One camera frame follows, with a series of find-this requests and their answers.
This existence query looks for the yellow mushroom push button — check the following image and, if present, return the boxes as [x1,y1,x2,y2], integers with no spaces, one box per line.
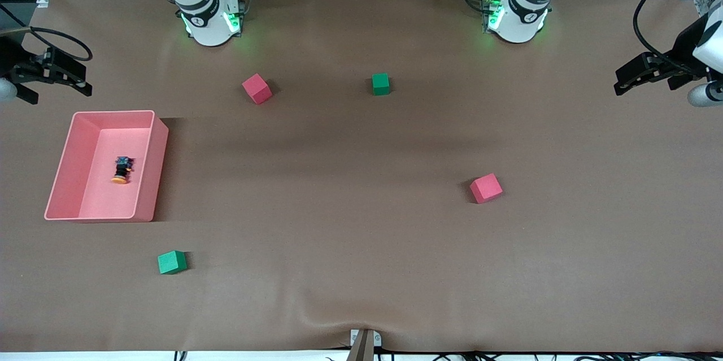
[111,155,135,185]

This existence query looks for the pink plastic bin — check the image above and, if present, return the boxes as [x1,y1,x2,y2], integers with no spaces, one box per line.
[44,110,169,223]

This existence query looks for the red foam cube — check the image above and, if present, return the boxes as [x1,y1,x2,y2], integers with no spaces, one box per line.
[469,173,504,205]
[242,73,273,105]

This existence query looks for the brown table mat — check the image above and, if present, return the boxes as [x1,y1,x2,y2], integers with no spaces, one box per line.
[0,0,723,353]

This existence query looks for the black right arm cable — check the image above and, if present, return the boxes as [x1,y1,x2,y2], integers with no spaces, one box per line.
[0,5,93,62]

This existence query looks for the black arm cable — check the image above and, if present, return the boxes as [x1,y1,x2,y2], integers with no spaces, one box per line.
[633,0,723,76]
[0,5,93,62]

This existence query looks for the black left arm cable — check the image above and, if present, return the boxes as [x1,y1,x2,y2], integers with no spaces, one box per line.
[633,0,723,76]

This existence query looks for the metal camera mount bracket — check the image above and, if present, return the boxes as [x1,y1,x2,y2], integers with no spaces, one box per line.
[347,328,383,361]

